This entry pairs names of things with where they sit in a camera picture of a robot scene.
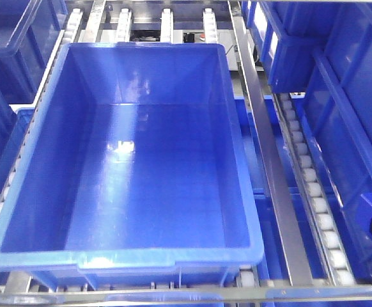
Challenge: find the white roller track right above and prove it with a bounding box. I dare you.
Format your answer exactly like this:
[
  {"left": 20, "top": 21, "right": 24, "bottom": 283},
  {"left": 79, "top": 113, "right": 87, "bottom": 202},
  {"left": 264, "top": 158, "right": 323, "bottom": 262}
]
[{"left": 276, "top": 93, "right": 355, "bottom": 286}]

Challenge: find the blue bin right neighbour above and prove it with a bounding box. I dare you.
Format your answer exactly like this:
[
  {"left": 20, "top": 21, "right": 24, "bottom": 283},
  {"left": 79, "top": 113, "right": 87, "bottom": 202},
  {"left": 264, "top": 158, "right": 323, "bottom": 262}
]
[{"left": 243, "top": 1, "right": 372, "bottom": 279}]

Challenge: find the blue bin neighbour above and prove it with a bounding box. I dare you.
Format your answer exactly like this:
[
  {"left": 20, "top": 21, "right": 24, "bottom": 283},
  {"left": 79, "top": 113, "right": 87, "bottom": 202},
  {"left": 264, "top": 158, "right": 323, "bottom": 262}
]
[
  {"left": 243, "top": 1, "right": 372, "bottom": 279},
  {"left": 0, "top": 1, "right": 68, "bottom": 104}
]

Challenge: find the large blue plastic bin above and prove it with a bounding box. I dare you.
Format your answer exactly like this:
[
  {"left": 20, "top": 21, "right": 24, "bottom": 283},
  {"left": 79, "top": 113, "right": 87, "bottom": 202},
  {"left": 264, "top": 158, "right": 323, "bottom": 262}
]
[{"left": 0, "top": 43, "right": 264, "bottom": 288}]

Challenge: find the blue bin left neighbour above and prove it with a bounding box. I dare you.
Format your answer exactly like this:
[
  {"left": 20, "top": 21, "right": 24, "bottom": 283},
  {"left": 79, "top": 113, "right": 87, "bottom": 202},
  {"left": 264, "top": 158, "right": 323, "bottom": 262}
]
[{"left": 0, "top": 1, "right": 68, "bottom": 104}]

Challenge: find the metal shelf divider rail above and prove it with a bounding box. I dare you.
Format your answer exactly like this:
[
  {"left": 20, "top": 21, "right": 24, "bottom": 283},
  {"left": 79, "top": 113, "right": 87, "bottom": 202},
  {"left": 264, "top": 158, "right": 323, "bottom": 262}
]
[{"left": 228, "top": 1, "right": 313, "bottom": 287}]

